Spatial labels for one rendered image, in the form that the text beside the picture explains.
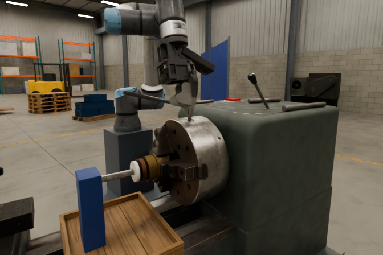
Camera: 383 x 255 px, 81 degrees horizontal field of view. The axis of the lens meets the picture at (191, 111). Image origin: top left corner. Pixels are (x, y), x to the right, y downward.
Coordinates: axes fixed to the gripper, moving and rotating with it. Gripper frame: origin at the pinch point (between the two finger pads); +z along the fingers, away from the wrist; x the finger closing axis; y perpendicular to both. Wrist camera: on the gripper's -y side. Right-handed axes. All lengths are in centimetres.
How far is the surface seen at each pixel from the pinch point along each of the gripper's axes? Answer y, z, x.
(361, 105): -973, 23, -309
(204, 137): -9.1, 8.4, -8.4
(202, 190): -5.6, 25.0, -9.1
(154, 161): 5.2, 14.1, -18.5
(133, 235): 13.7, 36.1, -23.0
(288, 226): -44, 50, -8
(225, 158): -15.1, 16.4, -6.3
